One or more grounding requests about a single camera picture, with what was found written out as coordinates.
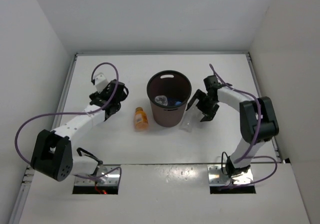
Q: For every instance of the brown plastic bin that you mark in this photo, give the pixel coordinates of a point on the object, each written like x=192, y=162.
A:
x=168, y=92

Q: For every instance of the metal mounting plate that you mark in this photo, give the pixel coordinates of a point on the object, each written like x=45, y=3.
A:
x=216, y=177
x=107, y=176

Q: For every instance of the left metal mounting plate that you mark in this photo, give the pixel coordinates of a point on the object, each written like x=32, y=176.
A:
x=107, y=176

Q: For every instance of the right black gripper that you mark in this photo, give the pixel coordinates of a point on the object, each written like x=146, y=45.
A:
x=209, y=116

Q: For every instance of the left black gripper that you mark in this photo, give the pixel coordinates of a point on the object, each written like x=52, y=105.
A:
x=96, y=95

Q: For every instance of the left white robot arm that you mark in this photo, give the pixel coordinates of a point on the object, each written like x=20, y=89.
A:
x=52, y=154

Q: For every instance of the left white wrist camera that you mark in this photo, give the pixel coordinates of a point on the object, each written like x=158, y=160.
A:
x=100, y=82

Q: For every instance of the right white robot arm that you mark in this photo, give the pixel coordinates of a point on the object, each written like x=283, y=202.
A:
x=258, y=122

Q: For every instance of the orange juice bottle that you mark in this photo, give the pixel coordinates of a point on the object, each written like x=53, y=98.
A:
x=140, y=120

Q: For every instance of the clear unlabelled plastic bottle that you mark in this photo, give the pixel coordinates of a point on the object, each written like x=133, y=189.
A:
x=190, y=118

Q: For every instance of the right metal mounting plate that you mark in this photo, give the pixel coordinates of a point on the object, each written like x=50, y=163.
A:
x=216, y=177

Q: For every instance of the clear bottle white blue label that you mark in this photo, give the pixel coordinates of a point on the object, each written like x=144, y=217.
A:
x=161, y=100

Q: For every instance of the left aluminium rail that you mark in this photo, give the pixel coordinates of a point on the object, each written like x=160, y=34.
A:
x=29, y=172

